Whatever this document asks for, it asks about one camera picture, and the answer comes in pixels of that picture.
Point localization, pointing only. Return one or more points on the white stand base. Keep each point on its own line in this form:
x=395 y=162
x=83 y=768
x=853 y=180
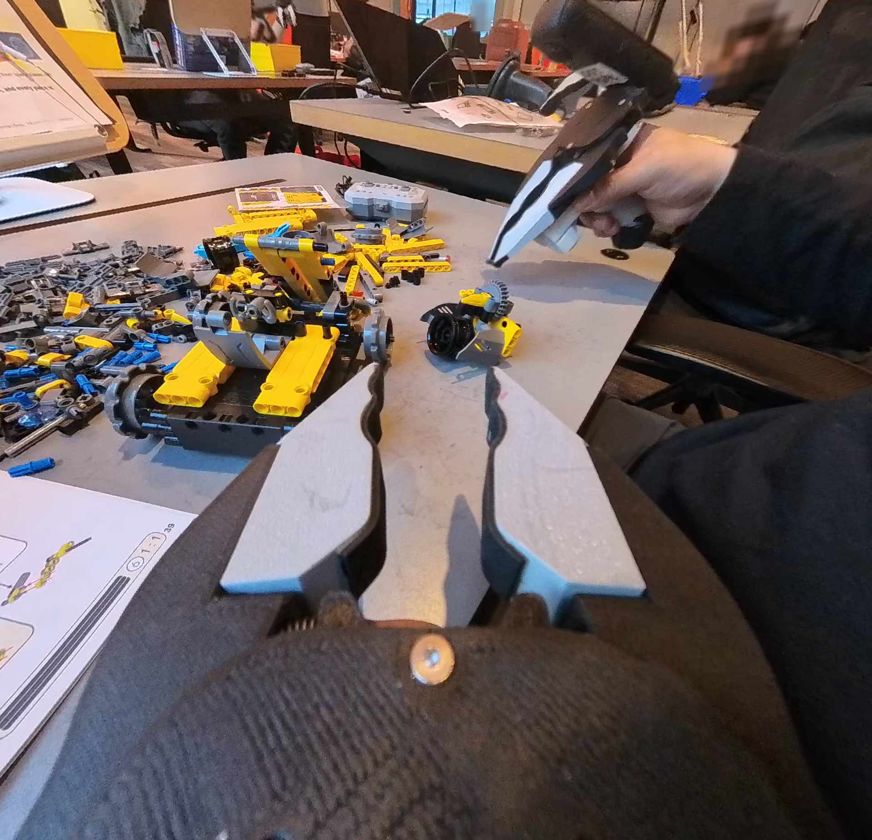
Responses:
x=34 y=199

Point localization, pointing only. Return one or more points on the white instruction booklet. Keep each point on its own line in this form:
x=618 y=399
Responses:
x=68 y=581

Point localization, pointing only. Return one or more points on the yellow brick wheel subassembly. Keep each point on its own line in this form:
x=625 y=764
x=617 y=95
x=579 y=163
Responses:
x=490 y=339

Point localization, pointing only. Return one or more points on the yellow brick vehicle model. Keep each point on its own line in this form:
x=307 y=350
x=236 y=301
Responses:
x=300 y=370

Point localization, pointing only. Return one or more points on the neighbouring grey table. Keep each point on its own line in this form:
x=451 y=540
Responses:
x=381 y=121

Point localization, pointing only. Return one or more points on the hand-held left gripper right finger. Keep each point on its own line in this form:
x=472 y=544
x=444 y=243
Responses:
x=552 y=506

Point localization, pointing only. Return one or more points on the black monitor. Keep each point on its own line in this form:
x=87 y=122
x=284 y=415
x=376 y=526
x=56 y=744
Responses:
x=395 y=49

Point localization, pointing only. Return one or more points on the spread of yellow beams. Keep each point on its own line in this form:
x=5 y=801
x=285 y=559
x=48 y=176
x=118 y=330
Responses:
x=415 y=262

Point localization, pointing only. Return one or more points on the pile of grey track links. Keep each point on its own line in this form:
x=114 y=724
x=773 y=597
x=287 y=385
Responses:
x=41 y=274

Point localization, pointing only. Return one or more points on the sticker sheet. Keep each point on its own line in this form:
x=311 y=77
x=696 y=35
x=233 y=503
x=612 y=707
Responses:
x=286 y=197

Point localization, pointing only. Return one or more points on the pile of small connector pieces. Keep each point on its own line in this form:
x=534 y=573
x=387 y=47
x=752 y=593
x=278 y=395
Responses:
x=102 y=359

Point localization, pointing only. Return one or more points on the red container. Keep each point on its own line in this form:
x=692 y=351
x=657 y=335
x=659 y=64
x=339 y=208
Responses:
x=507 y=39

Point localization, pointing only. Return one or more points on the grey battery box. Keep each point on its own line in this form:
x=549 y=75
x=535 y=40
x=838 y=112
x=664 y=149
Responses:
x=385 y=199

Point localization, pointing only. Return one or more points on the grey desk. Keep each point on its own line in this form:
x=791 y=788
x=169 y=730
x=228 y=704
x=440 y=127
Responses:
x=572 y=301

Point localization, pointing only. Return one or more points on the stack of yellow panels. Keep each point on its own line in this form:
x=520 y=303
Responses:
x=272 y=214

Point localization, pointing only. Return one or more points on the wooden table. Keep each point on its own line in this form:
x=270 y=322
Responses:
x=204 y=80

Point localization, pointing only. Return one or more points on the black desk grommet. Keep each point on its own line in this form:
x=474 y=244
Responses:
x=614 y=254

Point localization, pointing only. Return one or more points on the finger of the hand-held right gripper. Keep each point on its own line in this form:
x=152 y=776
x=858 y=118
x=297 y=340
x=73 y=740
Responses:
x=552 y=203
x=524 y=203

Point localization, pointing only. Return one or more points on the blue bin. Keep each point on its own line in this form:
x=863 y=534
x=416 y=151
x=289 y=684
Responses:
x=695 y=90

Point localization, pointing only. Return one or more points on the clear sign holder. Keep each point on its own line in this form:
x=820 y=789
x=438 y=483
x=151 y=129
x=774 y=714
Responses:
x=228 y=51
x=158 y=46

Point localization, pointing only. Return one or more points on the black connector cluster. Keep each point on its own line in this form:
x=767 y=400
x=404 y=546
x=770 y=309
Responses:
x=403 y=279

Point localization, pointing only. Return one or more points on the blue brick separator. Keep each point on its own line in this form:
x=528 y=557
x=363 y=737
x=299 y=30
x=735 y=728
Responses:
x=198 y=249

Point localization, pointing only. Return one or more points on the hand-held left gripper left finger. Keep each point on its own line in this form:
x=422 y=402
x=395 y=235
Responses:
x=313 y=499

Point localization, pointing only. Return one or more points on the person's right hand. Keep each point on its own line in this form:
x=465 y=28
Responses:
x=654 y=172

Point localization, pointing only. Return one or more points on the yellow bin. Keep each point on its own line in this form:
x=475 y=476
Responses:
x=276 y=58
x=92 y=49

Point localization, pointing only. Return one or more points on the person's right forearm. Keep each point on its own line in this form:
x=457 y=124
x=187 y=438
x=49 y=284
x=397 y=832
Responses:
x=783 y=240

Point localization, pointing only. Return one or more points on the black wheel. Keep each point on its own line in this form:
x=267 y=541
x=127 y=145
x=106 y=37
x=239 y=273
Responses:
x=219 y=252

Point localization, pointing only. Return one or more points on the blue connector pin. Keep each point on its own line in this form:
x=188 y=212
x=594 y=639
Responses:
x=31 y=466

